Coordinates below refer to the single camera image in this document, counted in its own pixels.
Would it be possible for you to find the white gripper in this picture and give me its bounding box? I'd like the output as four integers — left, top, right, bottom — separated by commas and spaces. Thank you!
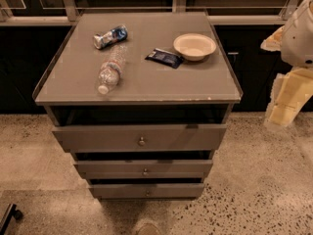
260, 26, 313, 127

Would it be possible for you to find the crushed blue soda can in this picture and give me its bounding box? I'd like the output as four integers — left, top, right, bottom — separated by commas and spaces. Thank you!
93, 25, 128, 50

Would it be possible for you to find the metal window frame rail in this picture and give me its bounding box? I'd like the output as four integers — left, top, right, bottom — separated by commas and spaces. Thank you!
0, 0, 303, 25

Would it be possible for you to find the grey drawer cabinet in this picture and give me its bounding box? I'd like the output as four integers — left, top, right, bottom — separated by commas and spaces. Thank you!
33, 13, 243, 189

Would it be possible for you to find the black caster wheel base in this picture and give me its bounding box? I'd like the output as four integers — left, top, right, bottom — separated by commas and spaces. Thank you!
0, 204, 23, 235

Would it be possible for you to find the grey top drawer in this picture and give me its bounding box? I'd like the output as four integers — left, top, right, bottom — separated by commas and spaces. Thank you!
53, 124, 226, 153

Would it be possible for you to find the white paper bowl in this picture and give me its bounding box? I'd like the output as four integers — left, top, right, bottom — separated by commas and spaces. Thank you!
173, 33, 217, 62

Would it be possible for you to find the grey bottom drawer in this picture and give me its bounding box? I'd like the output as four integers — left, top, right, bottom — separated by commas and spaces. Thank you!
90, 183, 204, 199

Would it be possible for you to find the grey drawer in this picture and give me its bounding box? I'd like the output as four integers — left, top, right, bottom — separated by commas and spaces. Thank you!
53, 124, 226, 153
74, 160, 212, 179
90, 183, 204, 199

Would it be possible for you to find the clear plastic water bottle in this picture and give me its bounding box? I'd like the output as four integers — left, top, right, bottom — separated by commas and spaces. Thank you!
98, 44, 127, 95

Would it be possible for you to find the dark blue snack packet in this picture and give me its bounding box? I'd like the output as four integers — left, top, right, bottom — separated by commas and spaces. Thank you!
146, 48, 184, 69

